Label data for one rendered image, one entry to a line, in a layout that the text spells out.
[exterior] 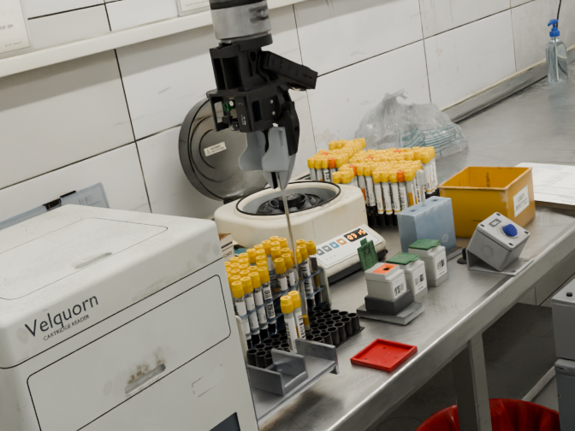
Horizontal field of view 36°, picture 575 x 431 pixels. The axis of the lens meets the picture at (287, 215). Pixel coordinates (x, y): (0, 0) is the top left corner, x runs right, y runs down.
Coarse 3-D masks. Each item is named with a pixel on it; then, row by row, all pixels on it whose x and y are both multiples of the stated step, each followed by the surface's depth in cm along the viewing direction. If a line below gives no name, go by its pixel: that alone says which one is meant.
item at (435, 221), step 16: (416, 208) 151; (432, 208) 150; (448, 208) 153; (400, 224) 150; (416, 224) 148; (432, 224) 151; (448, 224) 154; (400, 240) 152; (416, 240) 149; (448, 240) 154; (448, 256) 152
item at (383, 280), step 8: (376, 264) 135; (384, 264) 135; (392, 264) 134; (368, 272) 133; (376, 272) 132; (384, 272) 132; (392, 272) 132; (400, 272) 133; (368, 280) 133; (376, 280) 132; (384, 280) 131; (392, 280) 131; (400, 280) 133; (368, 288) 134; (376, 288) 133; (384, 288) 132; (392, 288) 131; (400, 288) 133; (368, 296) 134; (376, 296) 133; (384, 296) 132; (392, 296) 131
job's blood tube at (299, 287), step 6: (294, 282) 126; (300, 282) 126; (300, 288) 126; (300, 294) 126; (300, 300) 127; (300, 306) 127; (306, 306) 127; (306, 312) 128; (306, 318) 128; (306, 324) 128; (306, 330) 128
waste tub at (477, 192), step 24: (480, 168) 169; (504, 168) 166; (528, 168) 162; (456, 192) 159; (480, 192) 156; (504, 192) 154; (528, 192) 162; (456, 216) 161; (480, 216) 158; (528, 216) 163
